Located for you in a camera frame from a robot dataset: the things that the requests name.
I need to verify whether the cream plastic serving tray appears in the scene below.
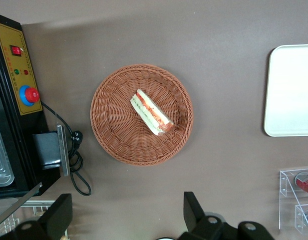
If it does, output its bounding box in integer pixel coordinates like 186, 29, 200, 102
263, 44, 308, 138

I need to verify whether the black machine power cable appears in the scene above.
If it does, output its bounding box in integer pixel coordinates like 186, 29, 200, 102
40, 100, 92, 197

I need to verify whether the white wire rack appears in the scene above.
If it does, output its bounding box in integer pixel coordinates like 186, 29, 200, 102
0, 199, 57, 238

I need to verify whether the red emergency stop button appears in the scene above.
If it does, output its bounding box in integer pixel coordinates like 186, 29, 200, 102
19, 84, 40, 107

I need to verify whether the red rocker power switch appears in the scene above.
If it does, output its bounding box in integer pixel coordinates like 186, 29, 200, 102
9, 44, 22, 57

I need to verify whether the black sealing machine yellow panel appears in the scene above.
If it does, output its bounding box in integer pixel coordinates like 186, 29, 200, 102
0, 11, 71, 201

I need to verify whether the black power plug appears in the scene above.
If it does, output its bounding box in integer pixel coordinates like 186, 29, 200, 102
71, 130, 84, 146

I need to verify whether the triangle sandwich with tomato filling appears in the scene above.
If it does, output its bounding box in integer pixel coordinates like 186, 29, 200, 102
129, 88, 175, 137

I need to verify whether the round brown wicker basket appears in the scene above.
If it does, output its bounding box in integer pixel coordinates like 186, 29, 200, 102
90, 64, 194, 167

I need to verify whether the metal machine lever bar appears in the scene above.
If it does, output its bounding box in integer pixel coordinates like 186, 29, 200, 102
0, 181, 43, 229

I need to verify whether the red cola bottle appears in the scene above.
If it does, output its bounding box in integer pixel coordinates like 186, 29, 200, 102
294, 172, 308, 196

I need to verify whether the clear acrylic bottle rack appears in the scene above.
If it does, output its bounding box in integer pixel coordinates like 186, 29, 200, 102
279, 168, 308, 236

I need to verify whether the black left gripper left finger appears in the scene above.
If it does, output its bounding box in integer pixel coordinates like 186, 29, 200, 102
15, 193, 73, 240

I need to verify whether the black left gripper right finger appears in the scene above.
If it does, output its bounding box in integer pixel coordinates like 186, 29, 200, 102
178, 191, 277, 240

